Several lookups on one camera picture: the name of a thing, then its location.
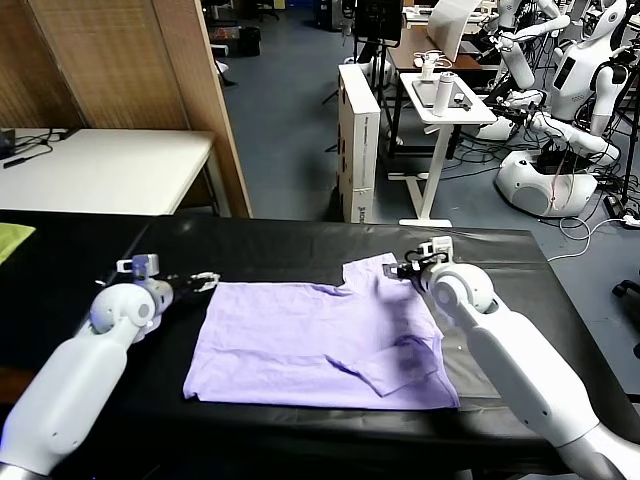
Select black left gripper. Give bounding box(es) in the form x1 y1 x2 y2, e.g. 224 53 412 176
167 272 221 304

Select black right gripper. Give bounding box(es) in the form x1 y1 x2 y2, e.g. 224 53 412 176
382 260 426 282

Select lilac t-shirt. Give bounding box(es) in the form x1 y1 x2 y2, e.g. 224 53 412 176
182 252 461 412

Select white standing desk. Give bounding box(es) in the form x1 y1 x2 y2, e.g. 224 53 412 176
387 73 499 229

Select large black table cover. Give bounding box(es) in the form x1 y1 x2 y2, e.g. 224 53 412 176
39 217 640 451

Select tall white cardboard box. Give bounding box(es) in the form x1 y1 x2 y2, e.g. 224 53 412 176
337 64 382 225

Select white table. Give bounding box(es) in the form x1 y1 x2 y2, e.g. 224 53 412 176
0 128 221 217

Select small black table cover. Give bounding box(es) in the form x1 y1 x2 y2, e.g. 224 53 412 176
0 209 154 375

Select grey tablet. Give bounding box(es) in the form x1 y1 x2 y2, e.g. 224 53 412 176
412 79 469 109

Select white bottle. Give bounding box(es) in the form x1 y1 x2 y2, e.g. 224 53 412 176
432 72 456 119

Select green cloth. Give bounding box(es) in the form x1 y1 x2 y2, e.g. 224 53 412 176
0 223 38 266

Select white desktop stand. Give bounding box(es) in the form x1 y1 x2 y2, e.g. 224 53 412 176
413 51 449 81

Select brown desk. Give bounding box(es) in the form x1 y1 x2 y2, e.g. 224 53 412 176
387 29 501 156

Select wooden partition screen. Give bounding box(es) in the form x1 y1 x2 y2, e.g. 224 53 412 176
0 0 254 220

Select black chair base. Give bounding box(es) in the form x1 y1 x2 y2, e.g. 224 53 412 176
613 272 640 359

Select black bin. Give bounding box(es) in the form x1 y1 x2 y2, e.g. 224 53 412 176
237 27 262 59

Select black box on white table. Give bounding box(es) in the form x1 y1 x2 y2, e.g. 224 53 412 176
0 128 19 161

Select white open laptop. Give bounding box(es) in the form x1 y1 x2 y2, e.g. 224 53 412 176
427 0 484 64

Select black monitor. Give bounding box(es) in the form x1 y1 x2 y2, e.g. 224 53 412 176
353 0 404 49

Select white humanoid robot with base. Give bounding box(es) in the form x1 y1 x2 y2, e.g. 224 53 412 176
494 0 634 220

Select black tripod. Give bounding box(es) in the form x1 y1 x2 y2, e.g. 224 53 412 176
618 74 640 206

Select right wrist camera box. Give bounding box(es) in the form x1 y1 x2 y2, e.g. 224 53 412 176
417 237 456 265

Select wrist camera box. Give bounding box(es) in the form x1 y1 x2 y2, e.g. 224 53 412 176
117 253 161 279
417 237 456 265

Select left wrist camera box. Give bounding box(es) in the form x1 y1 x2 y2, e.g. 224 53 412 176
117 253 161 279

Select white floor cable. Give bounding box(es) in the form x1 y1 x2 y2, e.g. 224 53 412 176
547 217 640 264

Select black cable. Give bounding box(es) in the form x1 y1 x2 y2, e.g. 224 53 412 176
3 128 76 170

